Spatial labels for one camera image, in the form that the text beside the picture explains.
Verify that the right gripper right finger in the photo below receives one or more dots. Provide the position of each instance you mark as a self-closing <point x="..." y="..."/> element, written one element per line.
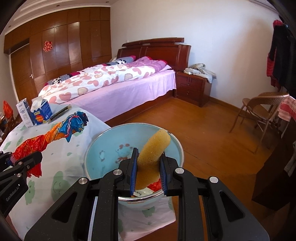
<point x="207" y="205"/>

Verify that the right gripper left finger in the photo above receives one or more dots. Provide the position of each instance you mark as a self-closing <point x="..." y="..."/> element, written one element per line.
<point x="88" y="210"/>

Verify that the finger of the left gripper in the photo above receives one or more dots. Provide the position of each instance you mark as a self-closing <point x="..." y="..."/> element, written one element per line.
<point x="28" y="166"/>
<point x="5" y="160"/>

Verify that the orange blue foil wrapper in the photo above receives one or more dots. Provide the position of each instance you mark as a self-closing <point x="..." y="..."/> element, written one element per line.
<point x="74" y="123"/>

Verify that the yellow sponge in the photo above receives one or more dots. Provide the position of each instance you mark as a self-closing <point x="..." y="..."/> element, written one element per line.
<point x="148" y="159"/>

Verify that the red plastic bag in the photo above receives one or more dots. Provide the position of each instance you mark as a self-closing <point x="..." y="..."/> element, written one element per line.
<point x="156" y="186"/>

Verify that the light blue trash bin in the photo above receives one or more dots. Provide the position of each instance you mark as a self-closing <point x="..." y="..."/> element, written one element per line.
<point x="115" y="145"/>

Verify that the cluttered wooden tv cabinet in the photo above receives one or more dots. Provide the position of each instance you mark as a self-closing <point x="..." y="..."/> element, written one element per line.
<point x="8" y="124"/>

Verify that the red gift bag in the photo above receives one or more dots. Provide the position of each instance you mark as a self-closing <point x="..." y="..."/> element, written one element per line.
<point x="8" y="111"/>

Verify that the white tall milk carton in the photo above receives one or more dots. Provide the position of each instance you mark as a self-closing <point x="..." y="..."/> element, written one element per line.
<point x="24" y="111"/>

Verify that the green cloud pattern tablecloth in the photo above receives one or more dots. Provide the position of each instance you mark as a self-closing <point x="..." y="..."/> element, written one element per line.
<point x="62" y="166"/>

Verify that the blue LOOK milk carton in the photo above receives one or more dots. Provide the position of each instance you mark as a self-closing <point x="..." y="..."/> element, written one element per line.
<point x="41" y="110"/>

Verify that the dark snack packet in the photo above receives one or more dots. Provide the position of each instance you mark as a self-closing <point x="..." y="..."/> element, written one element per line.
<point x="59" y="112"/>

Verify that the wooden door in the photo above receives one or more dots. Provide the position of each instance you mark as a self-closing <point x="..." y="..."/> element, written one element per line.
<point x="23" y="75"/>

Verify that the wooden nightstand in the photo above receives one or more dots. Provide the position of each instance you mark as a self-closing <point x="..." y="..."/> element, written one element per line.
<point x="192" y="89"/>

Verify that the brown folding chair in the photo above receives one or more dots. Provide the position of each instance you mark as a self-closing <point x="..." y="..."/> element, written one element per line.
<point x="263" y="109"/>

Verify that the clothes pile on nightstand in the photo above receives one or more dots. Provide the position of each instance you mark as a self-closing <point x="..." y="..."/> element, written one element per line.
<point x="201" y="71"/>

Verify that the wooden bed with headboard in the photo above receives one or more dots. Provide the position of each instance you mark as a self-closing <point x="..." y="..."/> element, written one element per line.
<point x="119" y="102"/>

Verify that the red double happiness decal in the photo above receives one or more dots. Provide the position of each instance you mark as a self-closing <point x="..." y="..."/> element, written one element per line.
<point x="48" y="46"/>

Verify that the heart pattern duvet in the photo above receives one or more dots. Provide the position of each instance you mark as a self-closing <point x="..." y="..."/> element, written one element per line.
<point x="94" y="79"/>

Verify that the brown wooden wardrobe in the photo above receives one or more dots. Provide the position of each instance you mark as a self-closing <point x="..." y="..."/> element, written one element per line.
<point x="81" y="38"/>

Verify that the hanging dark clothes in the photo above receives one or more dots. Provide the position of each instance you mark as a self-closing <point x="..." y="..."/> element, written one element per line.
<point x="281" y="58"/>

